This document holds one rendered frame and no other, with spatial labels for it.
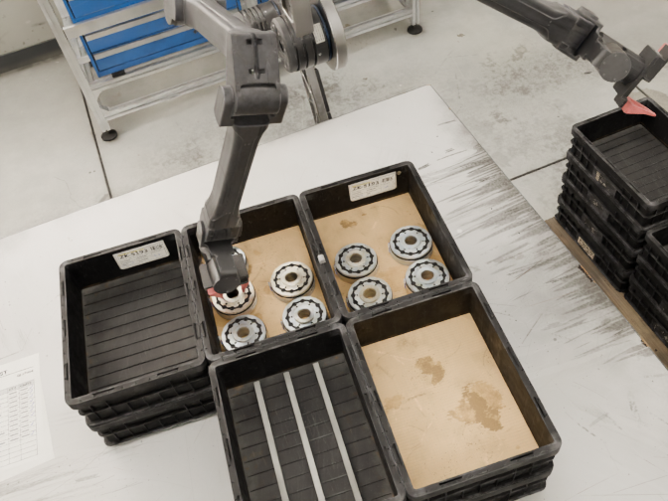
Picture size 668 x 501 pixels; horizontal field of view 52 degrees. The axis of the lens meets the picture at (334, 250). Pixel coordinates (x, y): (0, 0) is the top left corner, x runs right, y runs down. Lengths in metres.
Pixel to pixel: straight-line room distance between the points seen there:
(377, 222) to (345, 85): 1.82
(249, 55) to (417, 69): 2.50
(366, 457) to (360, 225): 0.61
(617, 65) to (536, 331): 0.66
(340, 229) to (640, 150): 1.15
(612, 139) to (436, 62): 1.35
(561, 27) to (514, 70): 2.16
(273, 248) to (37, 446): 0.73
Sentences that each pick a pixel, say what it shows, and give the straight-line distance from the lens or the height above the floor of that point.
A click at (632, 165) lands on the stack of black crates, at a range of 2.44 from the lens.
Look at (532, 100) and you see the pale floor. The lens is 3.40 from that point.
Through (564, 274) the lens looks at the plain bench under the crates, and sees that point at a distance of 1.84.
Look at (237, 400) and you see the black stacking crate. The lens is 1.54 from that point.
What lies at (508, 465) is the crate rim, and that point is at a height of 0.93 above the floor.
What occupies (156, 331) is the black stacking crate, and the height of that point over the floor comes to 0.83.
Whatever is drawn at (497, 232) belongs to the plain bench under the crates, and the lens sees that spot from 1.91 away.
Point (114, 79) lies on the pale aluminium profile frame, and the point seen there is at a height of 0.30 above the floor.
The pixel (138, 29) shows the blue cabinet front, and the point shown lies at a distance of 3.33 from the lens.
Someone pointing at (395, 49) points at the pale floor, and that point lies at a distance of 3.72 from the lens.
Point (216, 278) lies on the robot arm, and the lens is 1.43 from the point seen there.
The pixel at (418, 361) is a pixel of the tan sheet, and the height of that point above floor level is 0.83.
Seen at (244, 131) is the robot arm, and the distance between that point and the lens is 1.17.
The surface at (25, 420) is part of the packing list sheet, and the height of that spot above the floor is 0.70.
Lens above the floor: 2.16
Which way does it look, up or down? 51 degrees down
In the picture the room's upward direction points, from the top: 10 degrees counter-clockwise
